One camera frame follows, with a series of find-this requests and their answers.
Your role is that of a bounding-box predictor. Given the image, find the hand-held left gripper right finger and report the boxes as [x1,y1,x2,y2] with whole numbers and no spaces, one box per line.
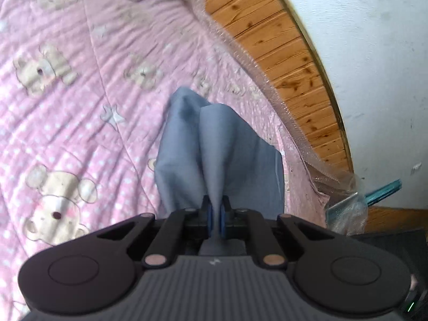
[219,196,335,269]

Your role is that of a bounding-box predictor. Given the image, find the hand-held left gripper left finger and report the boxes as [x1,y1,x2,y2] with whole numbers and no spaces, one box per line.
[95,196,215,270]

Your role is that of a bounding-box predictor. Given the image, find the grey pants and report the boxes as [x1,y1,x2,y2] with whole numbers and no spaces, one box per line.
[154,86,285,256]

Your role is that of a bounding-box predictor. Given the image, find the teal striped board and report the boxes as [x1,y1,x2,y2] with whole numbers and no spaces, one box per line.
[364,179,402,205]

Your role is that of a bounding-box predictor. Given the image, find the clear bubble wrap sheet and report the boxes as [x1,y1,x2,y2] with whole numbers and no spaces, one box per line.
[181,0,368,235]

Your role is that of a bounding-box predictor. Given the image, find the pink bear-print blanket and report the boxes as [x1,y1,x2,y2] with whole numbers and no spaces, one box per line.
[0,0,331,321]

